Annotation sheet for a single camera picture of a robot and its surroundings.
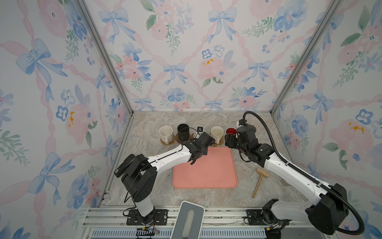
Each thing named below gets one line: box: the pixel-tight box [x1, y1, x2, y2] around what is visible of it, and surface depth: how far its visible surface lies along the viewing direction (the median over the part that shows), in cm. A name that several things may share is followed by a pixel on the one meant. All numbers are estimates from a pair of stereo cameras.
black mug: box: [177, 123, 190, 141], surface depth 100 cm
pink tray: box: [172, 146, 238, 189], surface depth 87 cm
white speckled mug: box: [158, 124, 174, 145], surface depth 100 cm
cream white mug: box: [210, 125, 224, 144], surface depth 97 cm
